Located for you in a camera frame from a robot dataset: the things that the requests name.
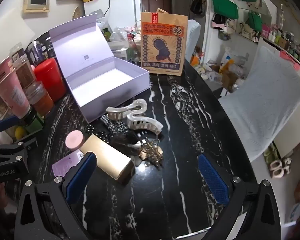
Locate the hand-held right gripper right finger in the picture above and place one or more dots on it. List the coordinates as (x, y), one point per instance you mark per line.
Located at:
(212, 177)

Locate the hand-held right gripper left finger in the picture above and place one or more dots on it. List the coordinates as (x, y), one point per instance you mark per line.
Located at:
(81, 175)

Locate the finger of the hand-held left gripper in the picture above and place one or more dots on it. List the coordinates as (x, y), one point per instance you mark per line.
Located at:
(5, 126)
(27, 143)

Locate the purple card box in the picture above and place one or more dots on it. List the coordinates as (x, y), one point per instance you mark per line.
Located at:
(65, 165)

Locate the gold cardboard box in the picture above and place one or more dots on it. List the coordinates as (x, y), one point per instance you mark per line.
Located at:
(107, 155)

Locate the pink round compact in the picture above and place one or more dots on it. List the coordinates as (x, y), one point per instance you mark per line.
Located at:
(74, 141)

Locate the black polka-dot scrunchie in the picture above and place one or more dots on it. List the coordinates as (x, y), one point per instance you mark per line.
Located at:
(95, 130)

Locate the black white gingham scrunchie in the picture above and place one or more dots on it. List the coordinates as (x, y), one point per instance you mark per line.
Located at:
(115, 126)

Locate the gold metal hair clip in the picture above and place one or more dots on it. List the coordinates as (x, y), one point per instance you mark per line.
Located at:
(152, 155)

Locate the pearl white hair claw clip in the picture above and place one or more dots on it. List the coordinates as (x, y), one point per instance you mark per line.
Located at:
(150, 125)

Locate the lavender gift box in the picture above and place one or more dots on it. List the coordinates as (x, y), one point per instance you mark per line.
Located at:
(102, 80)

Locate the dark green jar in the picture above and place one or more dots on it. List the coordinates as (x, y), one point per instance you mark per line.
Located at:
(33, 123)

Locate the pink tube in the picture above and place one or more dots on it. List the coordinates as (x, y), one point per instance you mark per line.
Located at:
(11, 92)

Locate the clear plastic cup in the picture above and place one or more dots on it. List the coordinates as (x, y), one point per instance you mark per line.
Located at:
(40, 102)

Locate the brown patterned packet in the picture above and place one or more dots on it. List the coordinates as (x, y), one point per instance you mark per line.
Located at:
(25, 72)

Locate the red canister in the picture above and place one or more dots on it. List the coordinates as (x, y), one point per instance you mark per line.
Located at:
(50, 80)

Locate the beige slipper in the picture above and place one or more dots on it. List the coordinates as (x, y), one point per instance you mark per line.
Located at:
(277, 170)
(287, 162)

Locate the black printed packet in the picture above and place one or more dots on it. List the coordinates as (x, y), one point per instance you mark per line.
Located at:
(46, 46)

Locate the chair with light blue cover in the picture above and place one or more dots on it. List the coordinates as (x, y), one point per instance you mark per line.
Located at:
(265, 100)
(192, 35)

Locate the brown printed paper bag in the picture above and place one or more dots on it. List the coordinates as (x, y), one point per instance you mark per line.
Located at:
(162, 65)

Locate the white medicine box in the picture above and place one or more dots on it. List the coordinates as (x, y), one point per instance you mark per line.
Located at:
(121, 55)

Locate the white open box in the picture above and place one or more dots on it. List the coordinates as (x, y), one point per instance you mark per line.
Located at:
(117, 45)

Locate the woven fan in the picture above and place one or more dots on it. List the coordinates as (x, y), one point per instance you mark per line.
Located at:
(78, 13)

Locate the pink paper sheet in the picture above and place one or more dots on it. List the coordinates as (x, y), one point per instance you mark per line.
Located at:
(290, 60)

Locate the clear plastic bag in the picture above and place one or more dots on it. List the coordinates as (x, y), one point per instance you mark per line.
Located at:
(118, 35)

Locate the white refrigerator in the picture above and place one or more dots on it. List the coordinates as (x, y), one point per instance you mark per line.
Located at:
(120, 10)

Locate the black hanging bag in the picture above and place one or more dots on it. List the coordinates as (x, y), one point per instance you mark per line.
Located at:
(197, 2)

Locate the cream wall panel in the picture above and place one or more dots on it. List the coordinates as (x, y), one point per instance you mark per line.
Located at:
(36, 1)

